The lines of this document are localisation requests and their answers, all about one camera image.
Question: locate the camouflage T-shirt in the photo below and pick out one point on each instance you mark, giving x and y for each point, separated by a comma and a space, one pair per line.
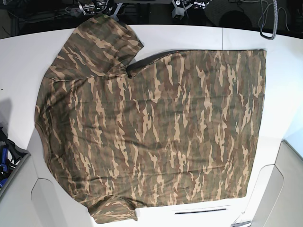
178, 127

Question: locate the white power strip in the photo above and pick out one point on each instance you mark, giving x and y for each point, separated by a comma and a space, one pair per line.
72, 10

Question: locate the blue clutter in bin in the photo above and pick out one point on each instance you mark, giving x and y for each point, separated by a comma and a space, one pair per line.
6, 165

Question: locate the grey metal bracket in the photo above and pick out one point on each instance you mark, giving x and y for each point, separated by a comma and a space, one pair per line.
180, 8

